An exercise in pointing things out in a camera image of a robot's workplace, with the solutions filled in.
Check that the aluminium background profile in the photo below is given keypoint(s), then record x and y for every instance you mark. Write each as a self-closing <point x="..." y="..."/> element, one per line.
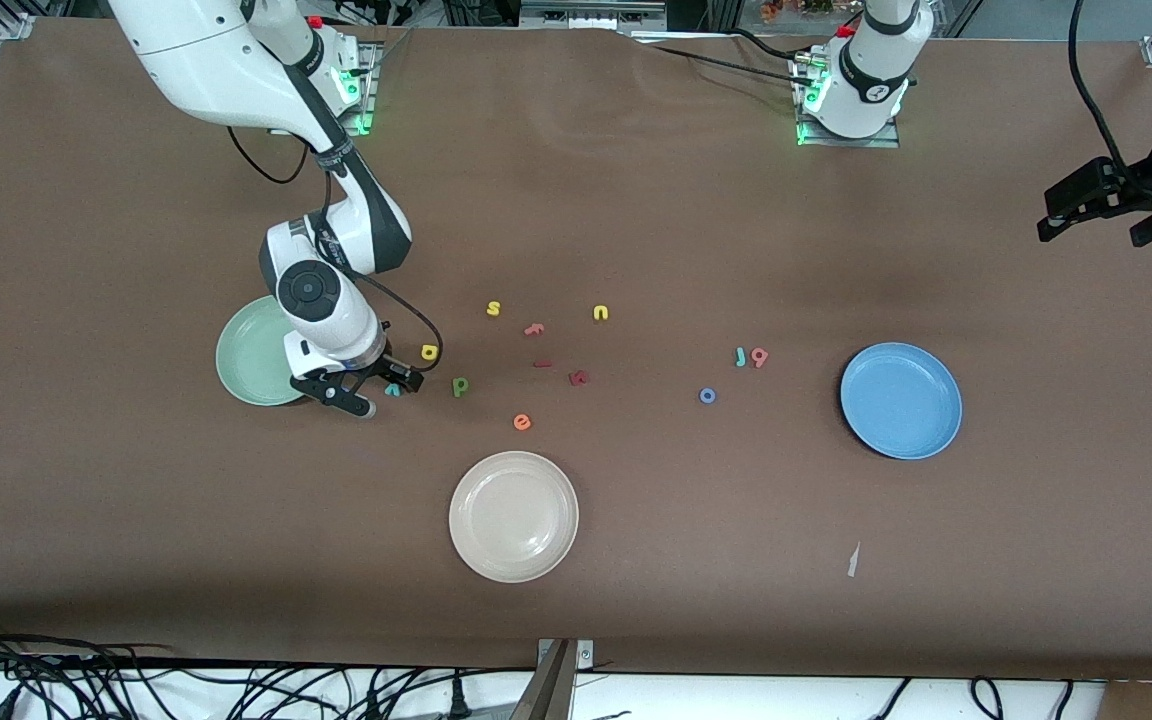
<point x="591" y="12"/>

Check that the orange background objects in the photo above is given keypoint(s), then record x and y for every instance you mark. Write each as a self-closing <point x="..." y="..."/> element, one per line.
<point x="796" y="8"/>

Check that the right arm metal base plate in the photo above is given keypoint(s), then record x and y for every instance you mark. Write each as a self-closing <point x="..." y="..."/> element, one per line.
<point x="368" y="100"/>

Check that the pink foam letter g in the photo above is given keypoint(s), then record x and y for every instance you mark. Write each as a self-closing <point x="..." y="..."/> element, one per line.
<point x="759" y="356"/>

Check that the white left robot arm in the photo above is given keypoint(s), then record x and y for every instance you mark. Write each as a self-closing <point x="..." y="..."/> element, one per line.
<point x="871" y="70"/>

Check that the dark red foam letter k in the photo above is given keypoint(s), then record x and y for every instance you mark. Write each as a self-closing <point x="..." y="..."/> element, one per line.
<point x="578" y="377"/>

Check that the green foam letter p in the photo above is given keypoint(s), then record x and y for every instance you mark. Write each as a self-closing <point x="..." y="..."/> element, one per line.
<point x="460" y="386"/>

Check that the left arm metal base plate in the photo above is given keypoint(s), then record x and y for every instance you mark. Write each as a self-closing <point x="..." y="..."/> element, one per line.
<point x="836" y="141"/>

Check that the white paper scrap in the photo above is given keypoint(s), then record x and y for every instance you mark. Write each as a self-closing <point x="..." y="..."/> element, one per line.
<point x="853" y="560"/>

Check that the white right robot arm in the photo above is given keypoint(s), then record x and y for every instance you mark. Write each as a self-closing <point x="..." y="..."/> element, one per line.
<point x="206" y="60"/>

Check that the black power plug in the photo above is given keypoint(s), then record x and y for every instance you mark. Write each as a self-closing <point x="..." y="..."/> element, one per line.
<point x="456" y="698"/>

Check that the small aluminium bracket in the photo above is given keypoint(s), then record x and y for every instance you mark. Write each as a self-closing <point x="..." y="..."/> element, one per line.
<point x="584" y="655"/>

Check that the blue plate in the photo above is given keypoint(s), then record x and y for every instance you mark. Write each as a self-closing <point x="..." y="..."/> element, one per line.
<point x="901" y="401"/>

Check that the beige plate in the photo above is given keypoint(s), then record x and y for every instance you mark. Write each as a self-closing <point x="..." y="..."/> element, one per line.
<point x="513" y="516"/>

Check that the green plate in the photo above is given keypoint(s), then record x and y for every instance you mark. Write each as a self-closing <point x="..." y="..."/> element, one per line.
<point x="246" y="355"/>

